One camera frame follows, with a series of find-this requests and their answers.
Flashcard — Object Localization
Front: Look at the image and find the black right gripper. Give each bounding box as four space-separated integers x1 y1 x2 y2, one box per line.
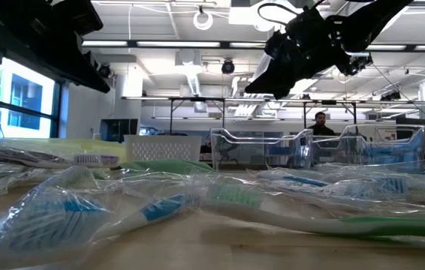
245 7 351 100

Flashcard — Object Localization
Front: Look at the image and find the person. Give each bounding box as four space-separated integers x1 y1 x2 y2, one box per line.
307 111 337 137

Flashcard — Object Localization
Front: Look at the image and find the black ceiling device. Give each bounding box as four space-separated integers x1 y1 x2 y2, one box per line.
342 54 374 78

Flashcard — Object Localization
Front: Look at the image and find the clear plastic bin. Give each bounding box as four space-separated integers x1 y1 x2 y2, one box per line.
209 127 314 170
311 123 425 167

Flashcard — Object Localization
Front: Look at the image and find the blue toothbrush in clear wrapper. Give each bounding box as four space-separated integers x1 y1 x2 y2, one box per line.
0 164 202 270
255 169 411 197

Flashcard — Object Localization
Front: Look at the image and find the white perforated plastic basket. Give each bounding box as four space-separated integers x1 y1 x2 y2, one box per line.
123 133 203 164

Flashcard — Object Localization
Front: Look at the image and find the purple toothbrush in clear wrapper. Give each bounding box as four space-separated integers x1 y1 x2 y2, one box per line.
0 151 121 170

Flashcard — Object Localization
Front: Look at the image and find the yellow plastic bin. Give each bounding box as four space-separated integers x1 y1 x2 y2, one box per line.
0 137 128 163

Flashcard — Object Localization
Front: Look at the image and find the large window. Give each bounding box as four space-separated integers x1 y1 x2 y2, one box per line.
0 55 62 139

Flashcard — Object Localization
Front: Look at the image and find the black ceiling camera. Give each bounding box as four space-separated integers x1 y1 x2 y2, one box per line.
98 62 113 80
221 58 236 75

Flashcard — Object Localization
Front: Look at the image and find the white cable coil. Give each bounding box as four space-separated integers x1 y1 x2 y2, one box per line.
192 9 215 32

